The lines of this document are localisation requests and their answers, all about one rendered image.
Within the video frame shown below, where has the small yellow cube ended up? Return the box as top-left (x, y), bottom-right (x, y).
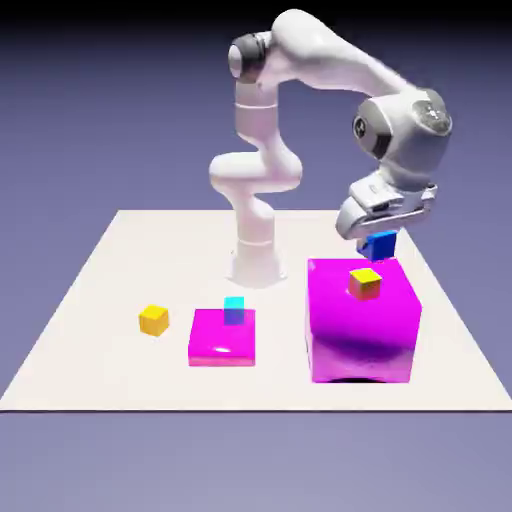
top-left (138, 304), bottom-right (170, 338)
top-left (348, 267), bottom-right (383, 302)

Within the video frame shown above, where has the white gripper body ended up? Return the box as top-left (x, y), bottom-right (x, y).
top-left (334, 187), bottom-right (434, 242)

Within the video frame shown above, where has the large magenta box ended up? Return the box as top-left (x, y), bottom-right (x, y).
top-left (306, 257), bottom-right (423, 385)

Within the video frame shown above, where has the small cyan cube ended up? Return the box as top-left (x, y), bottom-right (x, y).
top-left (223, 296), bottom-right (246, 326)

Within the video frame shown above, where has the small blue cube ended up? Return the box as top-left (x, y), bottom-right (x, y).
top-left (356, 230), bottom-right (398, 263)

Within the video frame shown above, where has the flat magenta box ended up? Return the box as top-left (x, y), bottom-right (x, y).
top-left (187, 308), bottom-right (257, 368)

